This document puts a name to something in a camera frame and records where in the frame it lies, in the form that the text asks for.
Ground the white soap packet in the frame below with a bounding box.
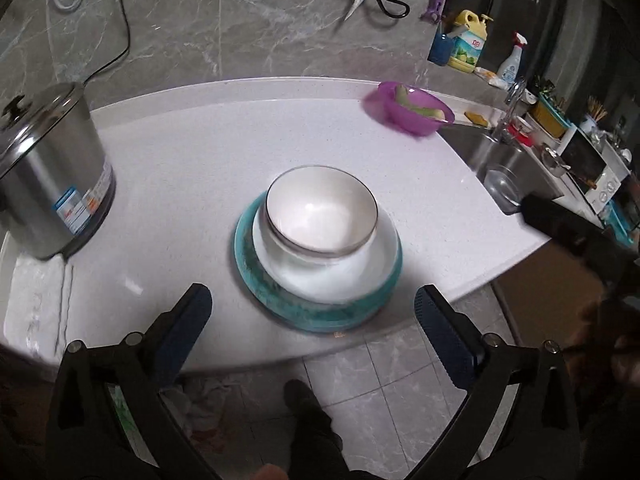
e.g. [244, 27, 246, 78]
[474, 66, 508, 89]

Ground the chrome faucet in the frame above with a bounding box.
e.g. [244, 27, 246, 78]
[491, 76, 527, 142]

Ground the white bowl red pattern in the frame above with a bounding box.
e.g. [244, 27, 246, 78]
[264, 165, 380, 258]

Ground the yellow dish soap bottle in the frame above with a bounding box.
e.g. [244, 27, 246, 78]
[448, 10, 494, 74]

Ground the stainless steel sink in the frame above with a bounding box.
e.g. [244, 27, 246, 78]
[438, 125, 563, 200]

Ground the black power cable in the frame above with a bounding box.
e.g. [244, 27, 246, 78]
[81, 0, 132, 86]

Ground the chopsticks holder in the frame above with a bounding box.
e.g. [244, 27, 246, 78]
[579, 96, 608, 133]

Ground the yellow sponge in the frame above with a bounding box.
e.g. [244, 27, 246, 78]
[464, 112, 489, 128]

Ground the yellow teal basket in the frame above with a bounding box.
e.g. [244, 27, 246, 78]
[529, 94, 570, 139]

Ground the white towel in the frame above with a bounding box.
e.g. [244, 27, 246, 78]
[3, 255, 74, 364]

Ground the large white bowl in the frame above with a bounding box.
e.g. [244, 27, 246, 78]
[250, 202, 402, 307]

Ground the blue cup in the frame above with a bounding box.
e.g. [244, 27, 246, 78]
[427, 34, 454, 66]

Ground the teal floral plate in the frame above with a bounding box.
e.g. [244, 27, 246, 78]
[233, 194, 404, 334]

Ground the white spray bottle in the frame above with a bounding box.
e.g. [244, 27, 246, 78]
[497, 32, 527, 84]

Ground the purple plastic bowl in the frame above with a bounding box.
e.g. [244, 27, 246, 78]
[361, 81, 456, 136]

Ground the white microwave oven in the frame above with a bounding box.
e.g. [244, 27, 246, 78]
[559, 128, 630, 214]

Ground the teal plastic basket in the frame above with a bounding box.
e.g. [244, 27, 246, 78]
[604, 200, 639, 250]

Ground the clear glass bowl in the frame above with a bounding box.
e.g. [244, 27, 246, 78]
[483, 169, 522, 214]

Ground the steel saucepan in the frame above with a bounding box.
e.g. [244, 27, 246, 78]
[540, 145, 597, 190]

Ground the stainless rice cooker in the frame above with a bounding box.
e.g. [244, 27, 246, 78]
[1, 82, 116, 260]

